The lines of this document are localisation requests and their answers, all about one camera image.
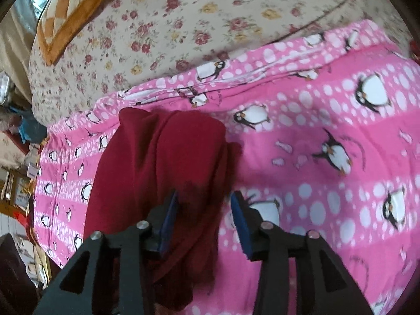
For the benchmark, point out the beige curtain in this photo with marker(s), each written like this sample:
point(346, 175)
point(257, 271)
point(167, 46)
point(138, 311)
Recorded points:
point(16, 46)

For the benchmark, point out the orange checkered pillow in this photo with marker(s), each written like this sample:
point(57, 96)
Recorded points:
point(69, 13)

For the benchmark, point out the dark red garment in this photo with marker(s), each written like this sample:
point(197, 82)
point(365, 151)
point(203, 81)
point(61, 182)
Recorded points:
point(157, 157)

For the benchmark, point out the floral cushion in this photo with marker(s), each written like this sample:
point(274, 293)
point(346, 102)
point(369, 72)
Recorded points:
point(11, 147)

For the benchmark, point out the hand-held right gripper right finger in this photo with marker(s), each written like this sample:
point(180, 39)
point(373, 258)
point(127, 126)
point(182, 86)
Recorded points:
point(242, 228)

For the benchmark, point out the blue bag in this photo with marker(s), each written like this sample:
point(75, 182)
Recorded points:
point(31, 128)

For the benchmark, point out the floral bed sheet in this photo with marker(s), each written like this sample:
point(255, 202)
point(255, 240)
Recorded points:
point(197, 16)

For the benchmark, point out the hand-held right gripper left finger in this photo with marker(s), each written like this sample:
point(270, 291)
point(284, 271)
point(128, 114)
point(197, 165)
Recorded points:
point(167, 224)

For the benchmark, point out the pink penguin print blanket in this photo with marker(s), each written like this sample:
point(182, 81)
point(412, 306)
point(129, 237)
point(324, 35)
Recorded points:
point(311, 111)

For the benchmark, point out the wooden picture frame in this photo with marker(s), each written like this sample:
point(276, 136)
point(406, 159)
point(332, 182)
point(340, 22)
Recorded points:
point(14, 187)

